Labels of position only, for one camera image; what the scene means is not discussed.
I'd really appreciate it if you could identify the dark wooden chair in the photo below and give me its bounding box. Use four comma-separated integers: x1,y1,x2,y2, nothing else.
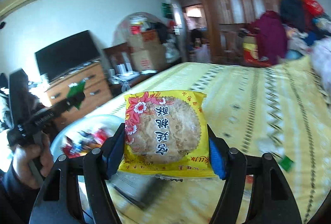
103,42,133,75

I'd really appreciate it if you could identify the person's left hand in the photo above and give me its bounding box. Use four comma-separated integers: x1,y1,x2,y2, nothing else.
12,134,54,189

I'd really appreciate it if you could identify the lower cardboard box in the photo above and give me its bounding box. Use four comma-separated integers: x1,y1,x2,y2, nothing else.
131,45,167,72

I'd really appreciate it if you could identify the maroon hanging jacket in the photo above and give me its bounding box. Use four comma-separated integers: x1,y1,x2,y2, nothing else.
250,10,287,65

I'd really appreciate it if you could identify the black flat television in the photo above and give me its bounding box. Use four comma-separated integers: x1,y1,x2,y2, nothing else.
35,30,100,81

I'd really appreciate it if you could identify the upper cardboard box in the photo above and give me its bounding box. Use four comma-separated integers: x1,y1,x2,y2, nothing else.
128,30,161,53

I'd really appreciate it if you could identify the yellow walnut cookie packet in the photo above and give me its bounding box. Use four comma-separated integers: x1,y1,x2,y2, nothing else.
119,90,215,179

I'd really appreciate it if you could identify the yellow patterned bedspread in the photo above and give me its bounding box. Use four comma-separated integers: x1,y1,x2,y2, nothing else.
77,54,331,224

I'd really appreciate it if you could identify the wooden chest of drawers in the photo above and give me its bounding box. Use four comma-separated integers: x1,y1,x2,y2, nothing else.
46,62,112,131

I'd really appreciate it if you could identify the cardboard box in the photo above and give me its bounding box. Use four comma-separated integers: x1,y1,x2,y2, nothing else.
128,30,161,53
131,45,167,72

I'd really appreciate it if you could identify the green small snack packet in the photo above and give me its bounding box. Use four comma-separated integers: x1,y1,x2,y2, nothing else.
67,80,85,98

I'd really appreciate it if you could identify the dark sleeve left forearm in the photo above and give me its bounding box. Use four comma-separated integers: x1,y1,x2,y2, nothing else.
0,164,40,223

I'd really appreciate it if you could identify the dark wooden side desk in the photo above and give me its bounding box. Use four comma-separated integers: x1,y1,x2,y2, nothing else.
108,57,182,98

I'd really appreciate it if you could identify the green snack packet on bed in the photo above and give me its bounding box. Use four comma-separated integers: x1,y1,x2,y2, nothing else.
278,155,294,172

